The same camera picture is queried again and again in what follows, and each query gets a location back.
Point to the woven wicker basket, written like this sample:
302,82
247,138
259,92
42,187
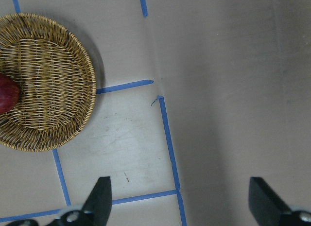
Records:
56,79

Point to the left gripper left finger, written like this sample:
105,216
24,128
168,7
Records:
96,209

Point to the dark red apple in basket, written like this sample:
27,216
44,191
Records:
9,94

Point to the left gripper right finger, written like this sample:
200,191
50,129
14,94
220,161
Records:
268,209

